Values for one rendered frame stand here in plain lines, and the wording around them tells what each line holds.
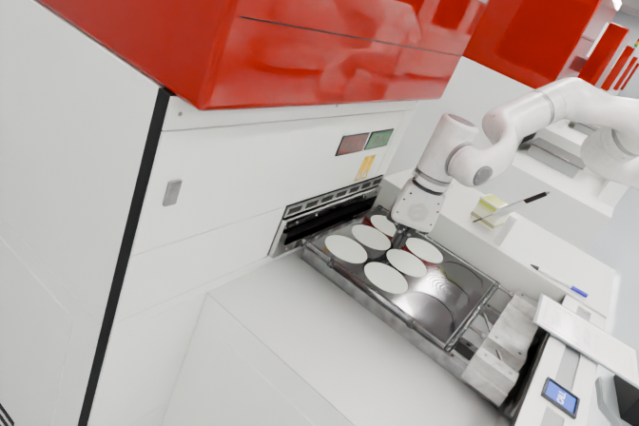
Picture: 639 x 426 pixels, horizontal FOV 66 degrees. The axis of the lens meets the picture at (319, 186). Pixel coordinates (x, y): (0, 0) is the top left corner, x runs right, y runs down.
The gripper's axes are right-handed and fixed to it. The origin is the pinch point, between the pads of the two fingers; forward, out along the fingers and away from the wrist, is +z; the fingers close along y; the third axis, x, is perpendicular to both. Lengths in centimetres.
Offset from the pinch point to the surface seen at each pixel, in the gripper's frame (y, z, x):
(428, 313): 5.4, 2.1, -22.1
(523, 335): 30.2, 4.0, -14.6
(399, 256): 0.7, 2.0, -3.9
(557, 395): 22.3, -4.4, -41.4
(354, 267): -10.6, 2.0, -15.7
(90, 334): -51, 14, -43
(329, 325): -12.4, 10.0, -26.0
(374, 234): -5.6, 1.9, 1.8
